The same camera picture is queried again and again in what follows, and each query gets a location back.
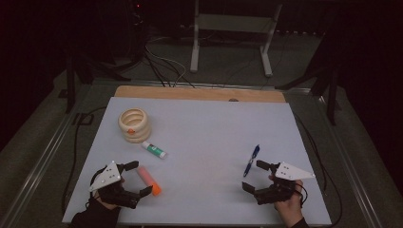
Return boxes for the blue pen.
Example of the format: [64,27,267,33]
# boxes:
[242,143,260,178]

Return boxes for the white metal stand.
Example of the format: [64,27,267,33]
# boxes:
[189,0,283,78]

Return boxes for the black floor cable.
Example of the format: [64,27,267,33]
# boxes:
[61,105,107,215]
[144,51,196,89]
[293,112,344,227]

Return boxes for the white floor cable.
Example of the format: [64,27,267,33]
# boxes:
[144,36,188,87]

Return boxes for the person's right hand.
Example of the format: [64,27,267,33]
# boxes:
[274,180,305,228]

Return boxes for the cream ringed pen holder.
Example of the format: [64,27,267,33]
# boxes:
[118,107,152,144]

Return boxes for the pink orange marker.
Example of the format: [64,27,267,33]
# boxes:
[136,165,163,197]

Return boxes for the aluminium floor rail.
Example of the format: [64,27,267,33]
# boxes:
[317,94,384,228]
[91,79,313,94]
[0,91,86,228]

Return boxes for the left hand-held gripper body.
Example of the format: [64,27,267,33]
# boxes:
[88,161,142,210]

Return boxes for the person's left hand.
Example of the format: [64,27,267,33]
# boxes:
[93,191,123,212]

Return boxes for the dark equipment with red light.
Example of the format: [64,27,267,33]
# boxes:
[126,0,150,65]

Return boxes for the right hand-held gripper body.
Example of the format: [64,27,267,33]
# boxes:
[253,161,317,206]

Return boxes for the white green glue stick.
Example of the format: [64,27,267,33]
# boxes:
[141,141,168,160]

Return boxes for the black tripod stand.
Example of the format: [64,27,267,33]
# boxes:
[65,51,132,114]
[275,63,343,126]

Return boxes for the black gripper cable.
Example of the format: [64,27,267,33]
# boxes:
[88,164,107,205]
[294,182,309,209]

